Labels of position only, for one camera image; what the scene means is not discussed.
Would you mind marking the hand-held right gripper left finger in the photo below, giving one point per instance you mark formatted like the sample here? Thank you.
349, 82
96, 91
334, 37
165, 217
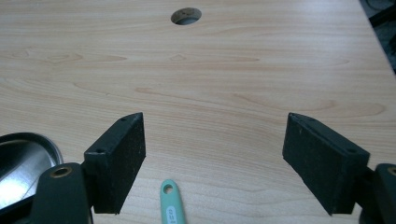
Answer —
116, 161

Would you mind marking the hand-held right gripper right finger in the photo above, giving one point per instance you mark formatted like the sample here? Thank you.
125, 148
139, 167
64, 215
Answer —
320, 161

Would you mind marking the round metal pan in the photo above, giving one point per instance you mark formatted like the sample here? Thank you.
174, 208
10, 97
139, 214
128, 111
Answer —
21, 168

